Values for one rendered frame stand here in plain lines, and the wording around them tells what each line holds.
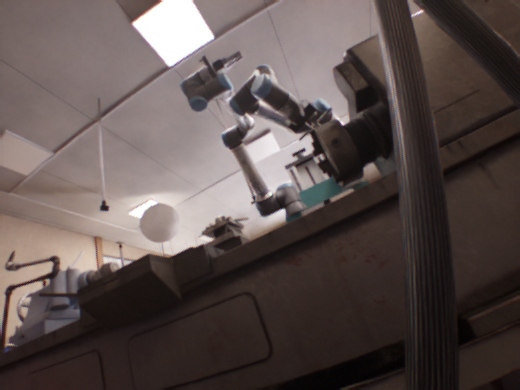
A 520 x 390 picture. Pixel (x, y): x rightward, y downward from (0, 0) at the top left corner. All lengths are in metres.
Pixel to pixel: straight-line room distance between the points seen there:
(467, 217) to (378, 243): 0.22
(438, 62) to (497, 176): 0.39
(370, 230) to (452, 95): 0.45
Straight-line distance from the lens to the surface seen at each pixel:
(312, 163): 2.34
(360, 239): 0.69
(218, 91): 1.38
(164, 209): 4.97
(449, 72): 0.96
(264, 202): 1.99
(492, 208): 0.77
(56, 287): 1.56
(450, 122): 0.85
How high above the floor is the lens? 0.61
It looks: 25 degrees up
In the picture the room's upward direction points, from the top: 21 degrees counter-clockwise
